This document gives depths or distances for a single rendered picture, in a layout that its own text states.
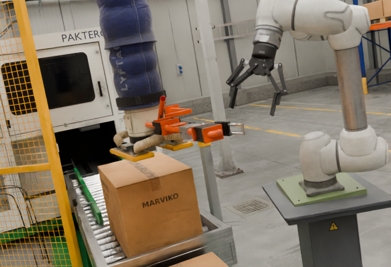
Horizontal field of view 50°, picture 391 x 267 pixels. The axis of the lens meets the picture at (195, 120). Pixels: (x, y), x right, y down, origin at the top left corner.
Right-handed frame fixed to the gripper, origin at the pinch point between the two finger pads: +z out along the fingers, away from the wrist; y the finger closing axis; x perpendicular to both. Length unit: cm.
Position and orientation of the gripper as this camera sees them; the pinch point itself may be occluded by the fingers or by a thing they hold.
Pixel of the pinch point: (251, 108)
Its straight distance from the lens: 134.3
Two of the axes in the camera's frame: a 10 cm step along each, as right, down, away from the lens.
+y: 9.0, 1.8, -4.0
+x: 3.7, 1.7, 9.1
